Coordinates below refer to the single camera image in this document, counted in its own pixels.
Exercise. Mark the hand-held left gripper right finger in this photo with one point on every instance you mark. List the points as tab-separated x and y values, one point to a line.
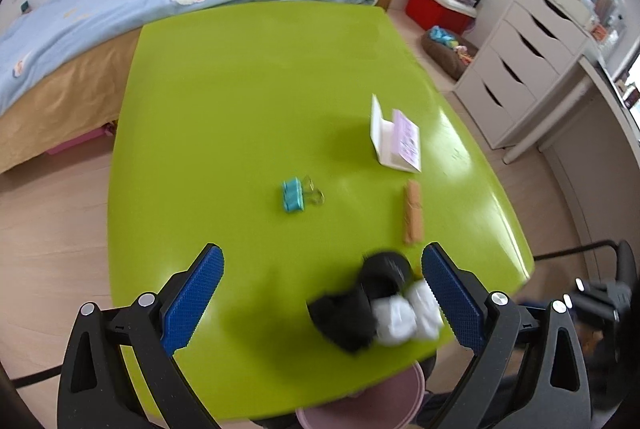
452	299

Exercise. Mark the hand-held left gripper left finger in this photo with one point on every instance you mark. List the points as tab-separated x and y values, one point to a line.
192	299

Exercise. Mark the white paper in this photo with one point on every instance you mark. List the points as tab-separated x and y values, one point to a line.
395	319
425	309

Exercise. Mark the brown wooden strip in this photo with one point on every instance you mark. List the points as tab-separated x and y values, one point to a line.
413	214

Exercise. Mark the black cloth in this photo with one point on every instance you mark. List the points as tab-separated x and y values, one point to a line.
345	314

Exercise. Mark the pink trash bin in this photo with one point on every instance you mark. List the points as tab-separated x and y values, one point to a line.
380	401

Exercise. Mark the blue binder clip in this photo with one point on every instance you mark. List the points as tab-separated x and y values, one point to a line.
292	195

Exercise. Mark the white paper card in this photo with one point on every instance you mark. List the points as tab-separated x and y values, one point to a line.
387	139

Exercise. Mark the black office chair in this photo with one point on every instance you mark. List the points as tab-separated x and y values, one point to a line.
627	264

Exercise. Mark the white desk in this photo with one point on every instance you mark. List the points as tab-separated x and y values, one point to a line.
595	109

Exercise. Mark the pink box under bed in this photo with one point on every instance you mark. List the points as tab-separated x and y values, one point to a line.
75	141

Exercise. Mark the wooden bed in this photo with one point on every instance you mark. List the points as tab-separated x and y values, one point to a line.
60	109

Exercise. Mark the brown fabric basket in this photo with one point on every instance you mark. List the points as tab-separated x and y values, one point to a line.
445	56

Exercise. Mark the white drawer unit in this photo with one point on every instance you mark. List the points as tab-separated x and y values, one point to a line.
510	59

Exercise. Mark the red storage box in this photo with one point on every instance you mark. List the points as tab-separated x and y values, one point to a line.
425	6

